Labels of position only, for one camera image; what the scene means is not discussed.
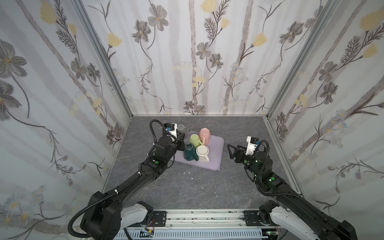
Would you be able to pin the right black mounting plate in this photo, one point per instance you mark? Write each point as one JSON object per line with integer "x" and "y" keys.
{"x": 256, "y": 218}

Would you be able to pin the cream mug red inside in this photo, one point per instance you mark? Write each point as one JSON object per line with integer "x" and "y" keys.
{"x": 203, "y": 152}

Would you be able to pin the lavender plastic tray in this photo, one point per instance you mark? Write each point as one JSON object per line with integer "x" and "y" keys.
{"x": 216, "y": 146}

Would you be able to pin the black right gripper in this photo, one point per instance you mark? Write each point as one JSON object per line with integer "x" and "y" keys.
{"x": 240, "y": 153}

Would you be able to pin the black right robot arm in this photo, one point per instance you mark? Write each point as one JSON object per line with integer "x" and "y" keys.
{"x": 287, "y": 208}

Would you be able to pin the white slotted cable duct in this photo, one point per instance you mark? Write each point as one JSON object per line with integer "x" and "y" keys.
{"x": 193, "y": 234}

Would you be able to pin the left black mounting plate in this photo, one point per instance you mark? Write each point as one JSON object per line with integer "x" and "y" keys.
{"x": 159, "y": 219}

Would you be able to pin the grey ceramic mug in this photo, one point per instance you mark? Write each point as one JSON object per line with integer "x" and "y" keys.
{"x": 182, "y": 129}

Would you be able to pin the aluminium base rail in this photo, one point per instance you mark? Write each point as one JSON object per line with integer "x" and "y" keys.
{"x": 198, "y": 219}

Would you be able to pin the dark green ceramic mug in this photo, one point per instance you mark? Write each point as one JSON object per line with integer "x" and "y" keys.
{"x": 190, "y": 152}

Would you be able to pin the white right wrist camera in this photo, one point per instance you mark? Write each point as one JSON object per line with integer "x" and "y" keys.
{"x": 253, "y": 142}

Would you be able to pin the pink ceramic mug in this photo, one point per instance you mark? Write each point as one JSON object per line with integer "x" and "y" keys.
{"x": 205, "y": 136}

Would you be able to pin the black mounting plate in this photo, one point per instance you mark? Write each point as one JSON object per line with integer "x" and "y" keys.
{"x": 159, "y": 219}
{"x": 256, "y": 218}

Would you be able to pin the light green ceramic mug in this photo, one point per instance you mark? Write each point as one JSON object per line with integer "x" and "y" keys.
{"x": 195, "y": 140}

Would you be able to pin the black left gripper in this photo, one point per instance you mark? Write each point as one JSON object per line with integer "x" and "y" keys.
{"x": 179, "y": 139}

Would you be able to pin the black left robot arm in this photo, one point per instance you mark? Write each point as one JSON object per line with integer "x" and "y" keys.
{"x": 102, "y": 216}

